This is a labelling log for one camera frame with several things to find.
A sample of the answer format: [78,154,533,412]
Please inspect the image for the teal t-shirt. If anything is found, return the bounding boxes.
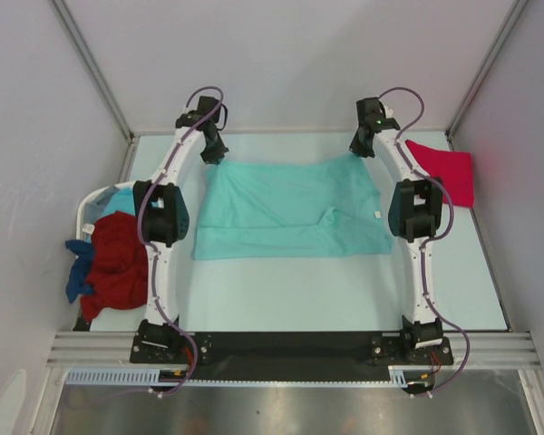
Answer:
[193,155,393,261]

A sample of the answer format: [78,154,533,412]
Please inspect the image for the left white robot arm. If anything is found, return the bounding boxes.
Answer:
[130,95,228,363]

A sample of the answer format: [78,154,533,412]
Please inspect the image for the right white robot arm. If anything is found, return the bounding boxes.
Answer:
[349,97,443,363]

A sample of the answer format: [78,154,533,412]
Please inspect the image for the folded red t-shirt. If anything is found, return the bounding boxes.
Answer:
[405,140,475,208]

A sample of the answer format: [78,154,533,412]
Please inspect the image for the light blue t-shirt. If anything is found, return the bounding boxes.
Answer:
[101,188,135,218]

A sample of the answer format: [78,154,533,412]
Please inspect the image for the white laundry basket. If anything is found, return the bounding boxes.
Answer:
[75,181,134,242]

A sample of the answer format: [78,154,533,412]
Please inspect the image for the dark red t-shirt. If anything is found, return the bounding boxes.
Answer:
[81,211,148,322]

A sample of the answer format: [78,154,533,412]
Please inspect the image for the dark blue t-shirt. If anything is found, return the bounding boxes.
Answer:
[65,239,94,304]

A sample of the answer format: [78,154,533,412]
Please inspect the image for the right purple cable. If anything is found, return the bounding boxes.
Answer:
[378,88,471,377]

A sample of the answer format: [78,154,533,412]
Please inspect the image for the purple cable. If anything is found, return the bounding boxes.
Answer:
[378,88,471,377]
[135,86,226,327]

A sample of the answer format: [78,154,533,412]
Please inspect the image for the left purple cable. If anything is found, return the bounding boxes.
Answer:
[135,86,226,327]

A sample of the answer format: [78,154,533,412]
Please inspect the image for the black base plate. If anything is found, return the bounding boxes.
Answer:
[130,330,454,382]

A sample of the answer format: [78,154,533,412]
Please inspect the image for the light blue cable duct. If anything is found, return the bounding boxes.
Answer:
[66,366,196,385]

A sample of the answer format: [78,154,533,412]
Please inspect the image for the aluminium frame rail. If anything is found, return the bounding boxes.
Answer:
[45,330,137,368]

